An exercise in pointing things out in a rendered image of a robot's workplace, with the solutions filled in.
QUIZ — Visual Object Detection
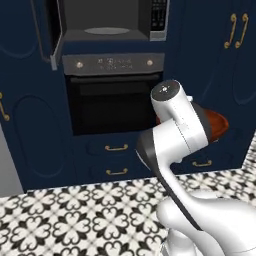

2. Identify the brass drawer handle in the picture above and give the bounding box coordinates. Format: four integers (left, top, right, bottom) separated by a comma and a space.
104, 143, 129, 152
105, 167, 129, 176
191, 159, 213, 168

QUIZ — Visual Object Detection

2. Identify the navy drawer front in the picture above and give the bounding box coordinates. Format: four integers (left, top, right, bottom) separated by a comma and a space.
74, 132, 148, 159
75, 157, 158, 183

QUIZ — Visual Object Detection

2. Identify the glass microwave turntable plate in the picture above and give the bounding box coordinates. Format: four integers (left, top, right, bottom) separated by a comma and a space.
83, 26, 131, 36

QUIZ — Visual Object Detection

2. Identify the grey microwave oven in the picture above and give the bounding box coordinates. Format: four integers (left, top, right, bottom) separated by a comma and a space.
49, 0, 171, 43

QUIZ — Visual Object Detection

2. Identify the orange bowl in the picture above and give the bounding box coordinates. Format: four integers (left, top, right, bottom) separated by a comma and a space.
155, 105, 230, 144

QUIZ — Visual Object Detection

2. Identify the brass cupboard door handle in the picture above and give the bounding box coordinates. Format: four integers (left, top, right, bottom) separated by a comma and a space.
0, 92, 11, 122
234, 12, 250, 50
223, 13, 238, 50

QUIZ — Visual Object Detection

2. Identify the black built-in oven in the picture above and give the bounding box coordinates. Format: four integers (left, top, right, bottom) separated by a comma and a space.
61, 52, 166, 137

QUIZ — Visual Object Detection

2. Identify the navy cupboard door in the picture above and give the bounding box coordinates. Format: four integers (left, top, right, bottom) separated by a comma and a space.
6, 71, 75, 192
169, 0, 240, 111
238, 0, 256, 134

